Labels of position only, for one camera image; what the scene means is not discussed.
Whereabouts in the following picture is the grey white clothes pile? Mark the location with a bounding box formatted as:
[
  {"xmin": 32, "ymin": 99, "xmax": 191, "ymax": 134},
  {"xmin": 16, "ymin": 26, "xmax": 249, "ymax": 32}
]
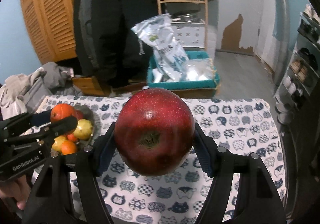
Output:
[{"xmin": 1, "ymin": 62, "xmax": 83, "ymax": 120}]

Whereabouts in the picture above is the large orange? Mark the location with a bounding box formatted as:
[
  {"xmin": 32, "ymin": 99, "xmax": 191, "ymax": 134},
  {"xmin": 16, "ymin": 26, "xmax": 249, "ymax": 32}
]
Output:
[{"xmin": 50, "ymin": 104, "xmax": 76, "ymax": 123}]

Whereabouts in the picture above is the yellow green pear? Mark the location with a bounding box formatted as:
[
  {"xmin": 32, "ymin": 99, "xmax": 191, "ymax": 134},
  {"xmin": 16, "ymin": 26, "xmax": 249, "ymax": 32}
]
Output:
[{"xmin": 73, "ymin": 119, "xmax": 93, "ymax": 140}]

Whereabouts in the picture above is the left hand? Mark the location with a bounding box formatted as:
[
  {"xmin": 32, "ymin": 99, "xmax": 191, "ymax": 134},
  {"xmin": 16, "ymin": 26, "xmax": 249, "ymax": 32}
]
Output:
[{"xmin": 1, "ymin": 175, "xmax": 31, "ymax": 210}]

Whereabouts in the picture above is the small mandarin in bowl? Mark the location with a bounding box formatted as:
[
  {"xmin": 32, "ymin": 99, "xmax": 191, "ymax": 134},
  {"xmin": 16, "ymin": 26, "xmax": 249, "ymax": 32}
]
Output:
[{"xmin": 67, "ymin": 133, "xmax": 79, "ymax": 143}]

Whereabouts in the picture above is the black hanging jacket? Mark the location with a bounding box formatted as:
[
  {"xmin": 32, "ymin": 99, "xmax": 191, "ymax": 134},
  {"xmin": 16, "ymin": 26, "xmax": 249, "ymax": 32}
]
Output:
[{"xmin": 73, "ymin": 0, "xmax": 158, "ymax": 88}]

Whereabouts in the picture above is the green glass bowl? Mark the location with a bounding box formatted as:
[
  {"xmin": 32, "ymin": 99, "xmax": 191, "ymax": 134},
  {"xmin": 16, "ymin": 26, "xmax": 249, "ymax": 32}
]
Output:
[{"xmin": 53, "ymin": 105, "xmax": 102, "ymax": 156}]

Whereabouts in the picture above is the wooden louvered cabinet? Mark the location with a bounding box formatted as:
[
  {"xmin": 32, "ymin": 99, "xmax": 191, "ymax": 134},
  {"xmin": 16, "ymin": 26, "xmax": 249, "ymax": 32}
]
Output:
[{"xmin": 21, "ymin": 0, "xmax": 76, "ymax": 64}]

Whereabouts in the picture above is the yellow lemon in bowl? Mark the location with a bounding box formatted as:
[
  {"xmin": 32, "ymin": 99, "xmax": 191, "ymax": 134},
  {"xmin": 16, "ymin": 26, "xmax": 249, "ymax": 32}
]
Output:
[{"xmin": 52, "ymin": 136, "xmax": 67, "ymax": 152}]

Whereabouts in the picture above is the grey tote bag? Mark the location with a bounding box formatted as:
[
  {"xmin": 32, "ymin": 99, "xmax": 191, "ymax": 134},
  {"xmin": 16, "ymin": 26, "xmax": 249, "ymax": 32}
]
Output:
[{"xmin": 22, "ymin": 78, "xmax": 52, "ymax": 113}]

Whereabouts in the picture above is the shoe rack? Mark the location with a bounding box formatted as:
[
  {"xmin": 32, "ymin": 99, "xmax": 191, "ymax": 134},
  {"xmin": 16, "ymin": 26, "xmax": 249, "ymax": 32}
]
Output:
[{"xmin": 274, "ymin": 4, "xmax": 319, "ymax": 125}]

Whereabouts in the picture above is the cat pattern tablecloth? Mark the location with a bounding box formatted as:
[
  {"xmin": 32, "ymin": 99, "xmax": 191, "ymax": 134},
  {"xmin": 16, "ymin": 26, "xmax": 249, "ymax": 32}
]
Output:
[{"xmin": 37, "ymin": 95, "xmax": 286, "ymax": 223}]

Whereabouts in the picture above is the red apple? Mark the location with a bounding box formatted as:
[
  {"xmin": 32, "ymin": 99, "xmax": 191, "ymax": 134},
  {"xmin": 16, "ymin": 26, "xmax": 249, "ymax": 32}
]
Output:
[
  {"xmin": 114, "ymin": 88, "xmax": 195, "ymax": 176},
  {"xmin": 75, "ymin": 110, "xmax": 84, "ymax": 120}
]

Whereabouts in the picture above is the wooden shelf rack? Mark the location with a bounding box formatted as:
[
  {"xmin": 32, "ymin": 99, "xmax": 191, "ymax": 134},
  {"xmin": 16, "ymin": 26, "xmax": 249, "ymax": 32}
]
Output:
[{"xmin": 157, "ymin": 0, "xmax": 209, "ymax": 51}]

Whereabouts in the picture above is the medium orange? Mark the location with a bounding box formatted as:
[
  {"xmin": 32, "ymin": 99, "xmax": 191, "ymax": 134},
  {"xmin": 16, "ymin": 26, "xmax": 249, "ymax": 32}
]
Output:
[{"xmin": 61, "ymin": 140, "xmax": 78, "ymax": 155}]

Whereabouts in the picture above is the clear plastic bag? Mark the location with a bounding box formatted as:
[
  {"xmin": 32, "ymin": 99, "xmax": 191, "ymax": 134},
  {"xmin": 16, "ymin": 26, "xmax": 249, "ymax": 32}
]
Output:
[{"xmin": 185, "ymin": 58, "xmax": 216, "ymax": 81}]

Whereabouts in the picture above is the white printed plastic bag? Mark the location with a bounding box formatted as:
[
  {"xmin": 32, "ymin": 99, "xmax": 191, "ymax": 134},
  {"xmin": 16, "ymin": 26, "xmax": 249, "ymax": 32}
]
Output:
[{"xmin": 131, "ymin": 13, "xmax": 188, "ymax": 81}]

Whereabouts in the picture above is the teal plastic tray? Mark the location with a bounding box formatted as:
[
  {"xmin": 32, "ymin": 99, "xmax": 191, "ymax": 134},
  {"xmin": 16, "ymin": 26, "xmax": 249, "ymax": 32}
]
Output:
[{"xmin": 147, "ymin": 51, "xmax": 220, "ymax": 85}]

